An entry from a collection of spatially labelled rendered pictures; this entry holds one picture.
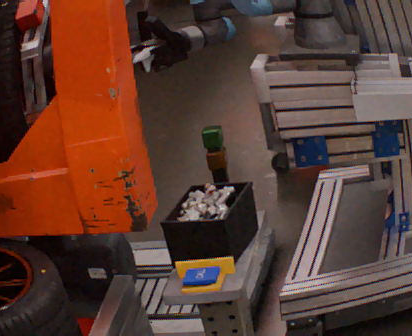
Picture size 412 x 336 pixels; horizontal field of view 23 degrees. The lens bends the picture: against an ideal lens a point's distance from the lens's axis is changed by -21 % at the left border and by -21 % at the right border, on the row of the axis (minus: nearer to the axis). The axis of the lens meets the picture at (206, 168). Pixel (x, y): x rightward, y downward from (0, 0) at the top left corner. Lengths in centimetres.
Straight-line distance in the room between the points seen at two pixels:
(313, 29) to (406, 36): 35
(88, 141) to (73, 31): 28
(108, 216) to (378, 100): 68
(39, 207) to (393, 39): 106
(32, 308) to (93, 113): 53
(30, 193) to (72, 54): 37
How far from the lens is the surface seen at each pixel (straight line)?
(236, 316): 262
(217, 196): 261
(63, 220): 267
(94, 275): 294
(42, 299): 240
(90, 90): 254
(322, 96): 275
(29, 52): 285
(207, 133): 272
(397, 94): 260
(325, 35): 270
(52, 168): 265
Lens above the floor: 149
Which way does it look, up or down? 19 degrees down
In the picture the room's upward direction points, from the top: 11 degrees counter-clockwise
